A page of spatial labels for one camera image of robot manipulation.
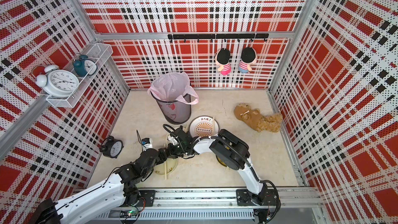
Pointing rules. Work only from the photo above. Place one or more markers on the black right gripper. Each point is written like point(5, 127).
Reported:
point(172, 146)

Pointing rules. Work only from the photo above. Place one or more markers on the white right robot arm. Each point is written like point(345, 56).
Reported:
point(231, 151)

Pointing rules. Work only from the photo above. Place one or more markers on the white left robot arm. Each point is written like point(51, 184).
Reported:
point(118, 189)

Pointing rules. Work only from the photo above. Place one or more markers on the white plate with teal rim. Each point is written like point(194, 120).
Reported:
point(202, 126)

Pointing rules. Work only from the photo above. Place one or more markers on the black mesh waste bin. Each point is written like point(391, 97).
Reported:
point(175, 112)

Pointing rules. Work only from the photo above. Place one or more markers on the yellow patterned plate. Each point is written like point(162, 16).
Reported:
point(221, 162)

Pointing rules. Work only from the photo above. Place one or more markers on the black alarm clock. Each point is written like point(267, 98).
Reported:
point(112, 147)

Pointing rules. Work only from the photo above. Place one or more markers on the brown teddy bear plush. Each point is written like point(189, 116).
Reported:
point(258, 122)

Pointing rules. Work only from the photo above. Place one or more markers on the pink striped hanging doll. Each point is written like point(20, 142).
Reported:
point(222, 59)

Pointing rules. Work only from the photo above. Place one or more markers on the blue striped hanging doll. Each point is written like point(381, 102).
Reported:
point(247, 59)

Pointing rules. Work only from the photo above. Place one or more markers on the teal alarm clock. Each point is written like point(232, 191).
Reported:
point(83, 66)

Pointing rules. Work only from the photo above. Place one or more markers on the white twin-bell alarm clock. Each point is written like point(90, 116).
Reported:
point(57, 82)

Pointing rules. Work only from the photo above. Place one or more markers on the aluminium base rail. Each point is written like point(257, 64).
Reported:
point(292, 205)

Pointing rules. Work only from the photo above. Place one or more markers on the black wall hook rail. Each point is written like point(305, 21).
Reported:
point(249, 36)

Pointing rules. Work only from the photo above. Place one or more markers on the white wire wall shelf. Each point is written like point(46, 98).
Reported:
point(99, 53)

